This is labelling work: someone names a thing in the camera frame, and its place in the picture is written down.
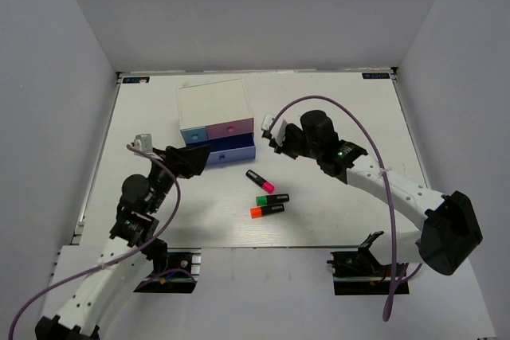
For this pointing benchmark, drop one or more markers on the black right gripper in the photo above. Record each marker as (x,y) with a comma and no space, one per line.
(284,149)

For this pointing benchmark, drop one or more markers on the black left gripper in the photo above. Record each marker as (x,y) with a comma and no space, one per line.
(191,160)

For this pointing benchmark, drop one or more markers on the pink highlighter marker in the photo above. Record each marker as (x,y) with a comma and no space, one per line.
(260,181)

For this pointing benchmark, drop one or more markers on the pink drawer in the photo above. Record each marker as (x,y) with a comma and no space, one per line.
(231,128)

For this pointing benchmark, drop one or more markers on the green highlighter marker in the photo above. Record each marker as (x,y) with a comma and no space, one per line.
(272,199)

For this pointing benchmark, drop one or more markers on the orange highlighter marker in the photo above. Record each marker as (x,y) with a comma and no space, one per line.
(266,210)

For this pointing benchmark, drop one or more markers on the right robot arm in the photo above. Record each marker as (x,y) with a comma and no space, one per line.
(447,230)

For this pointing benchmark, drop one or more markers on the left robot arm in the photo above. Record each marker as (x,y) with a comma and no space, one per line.
(133,249)

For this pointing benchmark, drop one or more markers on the cream drawer cabinet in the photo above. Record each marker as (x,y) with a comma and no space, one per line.
(210,104)

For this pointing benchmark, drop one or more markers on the left table label sticker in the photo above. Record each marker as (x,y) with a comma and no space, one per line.
(136,80)

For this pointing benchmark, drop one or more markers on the table label sticker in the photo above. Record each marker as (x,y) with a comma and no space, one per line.
(136,80)
(375,75)

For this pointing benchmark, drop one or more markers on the right table label sticker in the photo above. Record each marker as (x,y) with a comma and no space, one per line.
(375,75)

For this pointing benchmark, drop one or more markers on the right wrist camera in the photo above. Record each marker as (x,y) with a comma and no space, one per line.
(274,132)

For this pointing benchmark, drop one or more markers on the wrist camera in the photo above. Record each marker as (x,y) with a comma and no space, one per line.
(143,143)
(274,132)

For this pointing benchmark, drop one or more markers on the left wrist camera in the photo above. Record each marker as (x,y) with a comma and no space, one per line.
(143,143)

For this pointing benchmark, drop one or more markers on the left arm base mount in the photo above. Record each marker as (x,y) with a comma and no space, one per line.
(176,273)

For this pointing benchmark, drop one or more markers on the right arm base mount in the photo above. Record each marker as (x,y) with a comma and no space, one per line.
(356,274)

